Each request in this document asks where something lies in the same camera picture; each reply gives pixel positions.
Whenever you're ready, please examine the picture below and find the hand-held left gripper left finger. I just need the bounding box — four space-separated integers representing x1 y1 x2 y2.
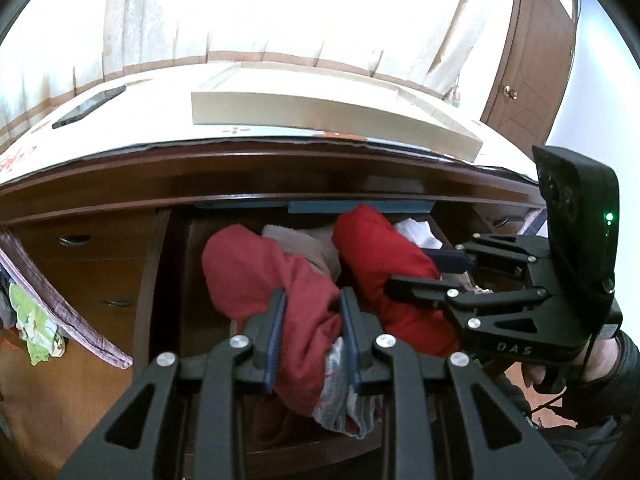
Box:
57 287 288 480

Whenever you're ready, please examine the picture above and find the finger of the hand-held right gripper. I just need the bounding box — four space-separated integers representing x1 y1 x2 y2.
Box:
424 232 551 273
385 275 555 332

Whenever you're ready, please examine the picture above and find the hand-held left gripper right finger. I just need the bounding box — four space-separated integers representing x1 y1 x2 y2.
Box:
340 287 576 480

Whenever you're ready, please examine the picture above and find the red grey-banded underwear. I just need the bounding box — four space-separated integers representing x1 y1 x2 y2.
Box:
201 225 386 438

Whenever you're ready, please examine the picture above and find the wooden drawer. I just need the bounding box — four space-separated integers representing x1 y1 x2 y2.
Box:
150 205 481 480

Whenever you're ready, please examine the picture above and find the tan underwear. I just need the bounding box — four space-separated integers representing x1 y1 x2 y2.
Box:
261 225 343 281

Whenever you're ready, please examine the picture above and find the beige cardboard tray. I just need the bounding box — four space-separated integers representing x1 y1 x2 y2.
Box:
191 61 483 163

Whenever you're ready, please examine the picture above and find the person's right hand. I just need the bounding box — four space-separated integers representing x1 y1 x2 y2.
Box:
522 336 630 395

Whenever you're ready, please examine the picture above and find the brown wooden desk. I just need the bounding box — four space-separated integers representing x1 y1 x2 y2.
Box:
0 137 551 480

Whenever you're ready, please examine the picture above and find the pink striped cloth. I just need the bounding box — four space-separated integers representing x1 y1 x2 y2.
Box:
0 232 133 368

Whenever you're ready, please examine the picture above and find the brown wooden door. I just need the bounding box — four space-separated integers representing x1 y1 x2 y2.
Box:
479 0 581 148

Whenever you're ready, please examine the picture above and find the green printed cloth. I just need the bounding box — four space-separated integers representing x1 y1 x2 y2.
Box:
9 282 66 366

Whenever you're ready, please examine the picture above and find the white orange-printed table cover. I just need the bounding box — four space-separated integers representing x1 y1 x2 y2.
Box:
0 57 543 186

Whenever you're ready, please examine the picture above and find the black smartphone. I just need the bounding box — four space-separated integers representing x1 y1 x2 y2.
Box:
51 85 127 130

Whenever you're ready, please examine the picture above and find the beige patterned curtain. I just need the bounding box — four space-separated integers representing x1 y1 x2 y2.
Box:
0 0 526 146

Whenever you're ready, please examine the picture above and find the thin black cable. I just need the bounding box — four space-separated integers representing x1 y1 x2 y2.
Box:
527 332 601 416

